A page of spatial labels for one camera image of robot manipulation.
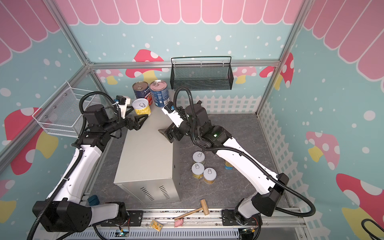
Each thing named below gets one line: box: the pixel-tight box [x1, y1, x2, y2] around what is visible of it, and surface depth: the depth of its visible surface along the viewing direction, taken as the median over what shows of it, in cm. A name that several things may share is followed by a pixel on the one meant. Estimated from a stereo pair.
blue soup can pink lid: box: [149, 79, 170, 108], surface depth 72 cm
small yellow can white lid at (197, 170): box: [191, 162, 205, 179], surface depth 87 cm
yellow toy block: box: [149, 219, 163, 232], surface depth 73 cm
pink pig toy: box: [174, 218, 184, 228], surface depth 74 cm
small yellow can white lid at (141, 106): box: [132, 98, 151, 116], surface depth 71 cm
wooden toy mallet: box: [174, 199, 210, 221], surface depth 78 cm
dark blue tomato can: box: [132, 81, 151, 99], surface depth 72 cm
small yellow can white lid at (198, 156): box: [192, 150, 206, 163], surface depth 92 cm
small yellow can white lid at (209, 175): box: [203, 167, 218, 185], surface depth 85 cm
